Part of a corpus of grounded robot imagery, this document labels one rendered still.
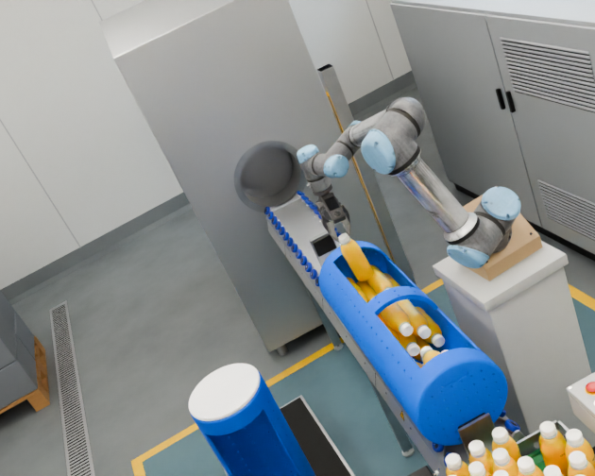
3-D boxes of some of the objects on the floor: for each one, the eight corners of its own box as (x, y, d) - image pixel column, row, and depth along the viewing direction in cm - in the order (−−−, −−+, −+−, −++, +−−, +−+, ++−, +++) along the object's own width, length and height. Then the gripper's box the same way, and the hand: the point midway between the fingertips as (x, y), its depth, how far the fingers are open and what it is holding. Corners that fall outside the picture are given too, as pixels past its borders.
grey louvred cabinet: (509, 158, 542) (455, -34, 476) (775, 265, 353) (747, -28, 287) (449, 193, 534) (384, 2, 468) (688, 321, 345) (637, 33, 279)
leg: (411, 445, 347) (367, 347, 318) (416, 452, 342) (372, 353, 313) (400, 451, 346) (355, 353, 318) (405, 459, 341) (360, 360, 313)
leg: (341, 342, 434) (302, 258, 405) (345, 348, 429) (305, 262, 400) (332, 347, 433) (293, 263, 405) (335, 352, 428) (296, 266, 400)
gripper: (331, 176, 260) (350, 225, 269) (302, 190, 259) (324, 239, 268) (339, 183, 252) (359, 233, 262) (310, 197, 251) (331, 248, 261)
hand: (343, 236), depth 262 cm, fingers closed on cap, 4 cm apart
